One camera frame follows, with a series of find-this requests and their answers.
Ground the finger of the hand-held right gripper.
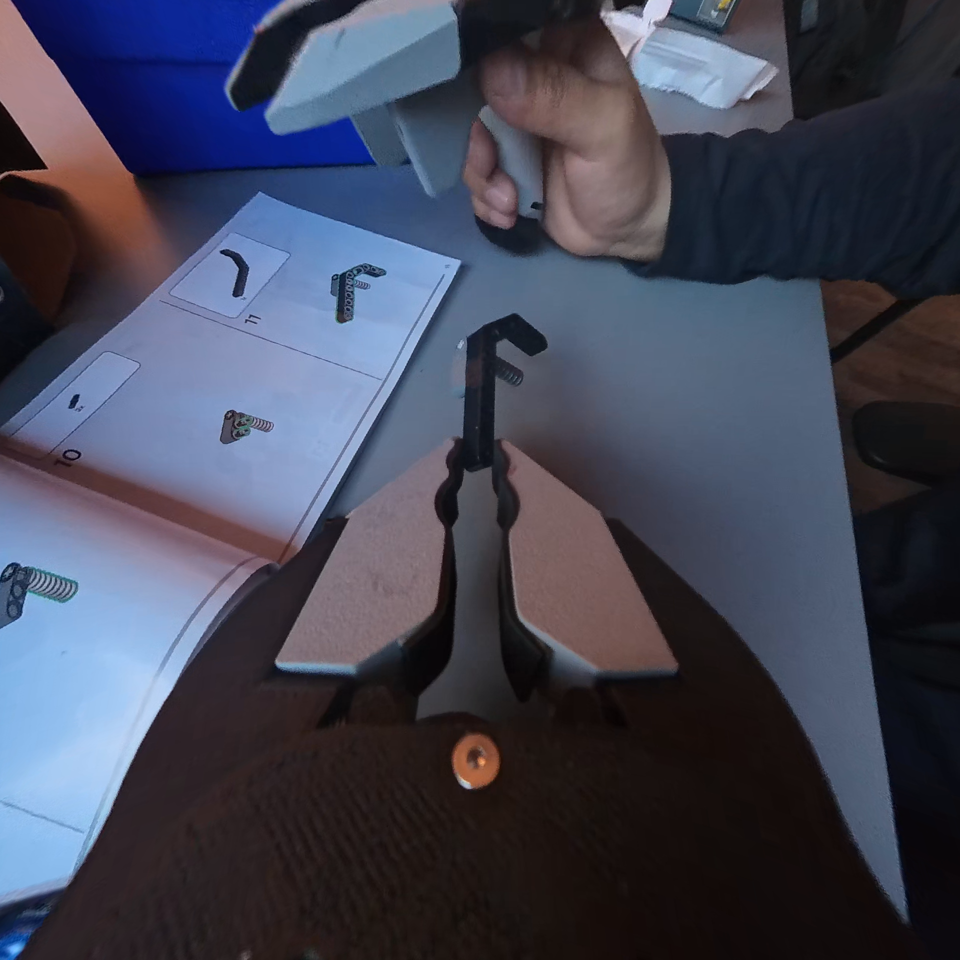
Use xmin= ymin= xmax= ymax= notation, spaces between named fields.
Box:
xmin=227 ymin=0 xmax=483 ymax=200

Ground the white crumpled paper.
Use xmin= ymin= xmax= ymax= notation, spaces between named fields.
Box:
xmin=600 ymin=0 xmax=781 ymax=112

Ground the dark bag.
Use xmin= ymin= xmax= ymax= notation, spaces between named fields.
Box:
xmin=783 ymin=0 xmax=960 ymax=121

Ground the black office chair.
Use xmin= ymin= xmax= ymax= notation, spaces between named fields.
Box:
xmin=828 ymin=300 xmax=960 ymax=492

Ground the black bent lego beam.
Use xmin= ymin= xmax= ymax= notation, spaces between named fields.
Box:
xmin=459 ymin=313 xmax=549 ymax=472

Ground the dark object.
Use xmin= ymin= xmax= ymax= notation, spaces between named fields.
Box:
xmin=0 ymin=172 xmax=80 ymax=380

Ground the blue printed bag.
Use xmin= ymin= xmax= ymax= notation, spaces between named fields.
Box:
xmin=0 ymin=885 xmax=72 ymax=960

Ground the white instruction booklet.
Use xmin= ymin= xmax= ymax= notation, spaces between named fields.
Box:
xmin=0 ymin=191 xmax=462 ymax=912

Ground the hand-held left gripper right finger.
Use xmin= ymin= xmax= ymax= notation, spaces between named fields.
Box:
xmin=491 ymin=438 xmax=681 ymax=714

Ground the small teal box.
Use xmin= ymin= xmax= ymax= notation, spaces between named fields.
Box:
xmin=667 ymin=0 xmax=740 ymax=35

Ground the blue box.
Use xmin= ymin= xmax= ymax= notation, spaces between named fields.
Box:
xmin=15 ymin=0 xmax=380 ymax=177

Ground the person's right hand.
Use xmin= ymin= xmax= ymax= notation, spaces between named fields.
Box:
xmin=461 ymin=21 xmax=674 ymax=261

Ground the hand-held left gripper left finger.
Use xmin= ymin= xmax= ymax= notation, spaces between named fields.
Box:
xmin=276 ymin=438 xmax=460 ymax=695

